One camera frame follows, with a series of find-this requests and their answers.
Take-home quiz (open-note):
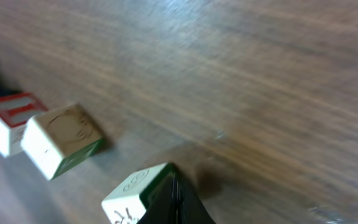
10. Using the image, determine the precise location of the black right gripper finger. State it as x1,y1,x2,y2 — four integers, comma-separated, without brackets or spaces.
138,169,215,224

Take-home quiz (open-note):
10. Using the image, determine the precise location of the green-sided picture block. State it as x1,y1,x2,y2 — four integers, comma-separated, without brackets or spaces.
101,162,175,223

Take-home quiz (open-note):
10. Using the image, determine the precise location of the red V block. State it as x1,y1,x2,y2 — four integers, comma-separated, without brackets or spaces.
21,104,104,180

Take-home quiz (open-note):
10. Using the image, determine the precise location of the plain white picture block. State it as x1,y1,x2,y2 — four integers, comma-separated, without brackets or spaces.
0,93,48,157

